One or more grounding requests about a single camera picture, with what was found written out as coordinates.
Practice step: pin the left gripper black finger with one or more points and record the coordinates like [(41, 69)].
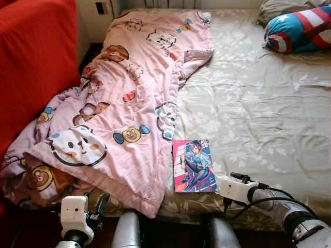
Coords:
[(87, 197), (104, 204)]

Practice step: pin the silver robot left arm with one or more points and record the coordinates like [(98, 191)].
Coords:
[(75, 238)]

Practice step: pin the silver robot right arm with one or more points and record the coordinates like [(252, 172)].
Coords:
[(305, 227)]

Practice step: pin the pink blue comic book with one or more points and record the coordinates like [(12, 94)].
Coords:
[(194, 165)]

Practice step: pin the silver robot right leg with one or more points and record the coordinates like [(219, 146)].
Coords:
[(223, 235)]

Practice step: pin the beige floral bedsheet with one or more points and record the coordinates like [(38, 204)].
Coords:
[(258, 113)]

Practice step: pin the pink cartoon print quilt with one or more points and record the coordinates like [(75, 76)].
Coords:
[(129, 129)]

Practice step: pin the red white blue shield pillow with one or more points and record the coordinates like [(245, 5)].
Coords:
[(297, 31)]

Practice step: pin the taupe floral pillow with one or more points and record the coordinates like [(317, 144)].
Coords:
[(279, 8)]

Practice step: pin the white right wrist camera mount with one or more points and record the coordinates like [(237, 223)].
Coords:
[(235, 190)]

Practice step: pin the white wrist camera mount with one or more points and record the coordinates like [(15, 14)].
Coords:
[(235, 190), (73, 212)]

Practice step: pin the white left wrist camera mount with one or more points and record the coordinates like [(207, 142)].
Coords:
[(73, 212)]

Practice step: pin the dark wall socket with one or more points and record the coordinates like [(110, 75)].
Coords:
[(101, 8)]

